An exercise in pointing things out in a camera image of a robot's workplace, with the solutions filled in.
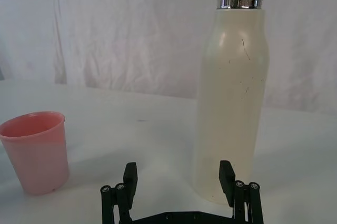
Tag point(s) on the white table cloth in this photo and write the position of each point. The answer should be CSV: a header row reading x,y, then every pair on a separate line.
x,y
131,134

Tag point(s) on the white curtain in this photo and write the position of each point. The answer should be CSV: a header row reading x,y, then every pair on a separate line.
x,y
131,45

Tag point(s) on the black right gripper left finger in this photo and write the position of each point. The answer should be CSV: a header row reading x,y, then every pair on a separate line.
x,y
129,182

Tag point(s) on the cream vacuum bottle steel neck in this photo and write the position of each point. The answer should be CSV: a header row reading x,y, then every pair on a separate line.
x,y
229,103

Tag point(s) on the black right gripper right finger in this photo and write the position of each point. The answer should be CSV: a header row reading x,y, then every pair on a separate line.
x,y
229,179

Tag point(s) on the pink plastic cup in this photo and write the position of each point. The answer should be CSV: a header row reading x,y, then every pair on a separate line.
x,y
37,155

